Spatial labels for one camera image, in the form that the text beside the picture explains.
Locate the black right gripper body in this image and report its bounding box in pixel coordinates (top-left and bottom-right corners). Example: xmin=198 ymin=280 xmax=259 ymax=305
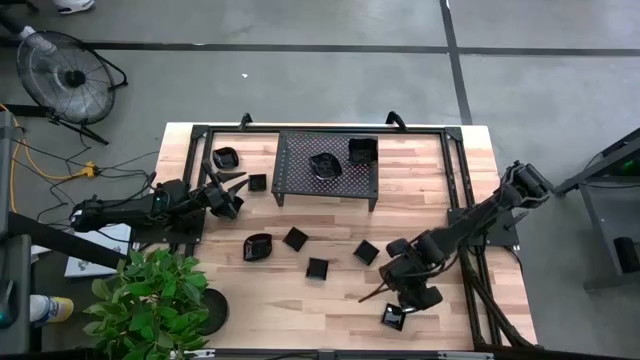
xmin=378 ymin=257 xmax=444 ymax=312

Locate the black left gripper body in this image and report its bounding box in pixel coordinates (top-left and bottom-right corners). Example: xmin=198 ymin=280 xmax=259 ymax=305
xmin=202 ymin=158 xmax=245 ymax=221

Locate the deep black square plate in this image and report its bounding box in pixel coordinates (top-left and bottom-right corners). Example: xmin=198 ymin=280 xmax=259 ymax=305
xmin=348 ymin=136 xmax=380 ymax=165

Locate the black oval mini plate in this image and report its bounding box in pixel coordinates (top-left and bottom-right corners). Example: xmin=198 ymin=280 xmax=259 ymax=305
xmin=212 ymin=146 xmax=241 ymax=171

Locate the black perforated metal shelf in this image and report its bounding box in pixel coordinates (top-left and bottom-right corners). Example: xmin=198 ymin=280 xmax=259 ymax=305
xmin=271 ymin=129 xmax=380 ymax=212

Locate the large green potted plant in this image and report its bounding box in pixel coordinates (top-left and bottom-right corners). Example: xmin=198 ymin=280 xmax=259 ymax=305
xmin=82 ymin=247 xmax=230 ymax=360

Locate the white printed sheet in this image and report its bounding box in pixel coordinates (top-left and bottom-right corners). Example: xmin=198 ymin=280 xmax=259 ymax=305
xmin=63 ymin=222 xmax=132 ymax=279

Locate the black diagonal beam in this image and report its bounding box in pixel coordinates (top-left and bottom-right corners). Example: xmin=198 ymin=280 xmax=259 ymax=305
xmin=5 ymin=212 xmax=127 ymax=270

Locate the black floor fan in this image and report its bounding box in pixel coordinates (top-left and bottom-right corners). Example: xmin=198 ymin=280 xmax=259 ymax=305
xmin=14 ymin=29 xmax=129 ymax=147

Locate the white yellow spray can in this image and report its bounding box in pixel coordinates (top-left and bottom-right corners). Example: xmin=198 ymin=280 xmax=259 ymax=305
xmin=28 ymin=294 xmax=75 ymax=324

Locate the black box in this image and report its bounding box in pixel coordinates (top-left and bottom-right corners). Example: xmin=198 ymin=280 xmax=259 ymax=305
xmin=613 ymin=236 xmax=640 ymax=275

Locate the grey equipment cart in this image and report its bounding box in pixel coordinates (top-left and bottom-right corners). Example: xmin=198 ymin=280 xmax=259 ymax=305
xmin=0 ymin=110 xmax=32 ymax=357

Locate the person's white shoe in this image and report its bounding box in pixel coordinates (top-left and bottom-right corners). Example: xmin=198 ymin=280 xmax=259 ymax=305
xmin=18 ymin=25 xmax=59 ymax=57
xmin=52 ymin=0 xmax=96 ymax=15

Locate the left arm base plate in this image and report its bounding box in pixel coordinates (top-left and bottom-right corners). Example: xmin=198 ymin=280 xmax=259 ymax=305
xmin=130 ymin=207 xmax=207 ymax=247

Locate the black floor cable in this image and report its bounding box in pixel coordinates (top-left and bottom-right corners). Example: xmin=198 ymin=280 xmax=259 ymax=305
xmin=97 ymin=148 xmax=161 ymax=174

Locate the black metal table frame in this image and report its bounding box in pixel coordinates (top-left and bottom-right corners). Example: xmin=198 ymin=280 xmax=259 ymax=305
xmin=182 ymin=110 xmax=539 ymax=351

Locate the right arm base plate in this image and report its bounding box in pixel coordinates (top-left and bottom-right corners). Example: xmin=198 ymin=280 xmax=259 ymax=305
xmin=448 ymin=207 xmax=521 ymax=249

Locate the yellow extension cord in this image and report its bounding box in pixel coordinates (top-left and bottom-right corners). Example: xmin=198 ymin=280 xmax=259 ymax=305
xmin=0 ymin=102 xmax=100 ymax=214

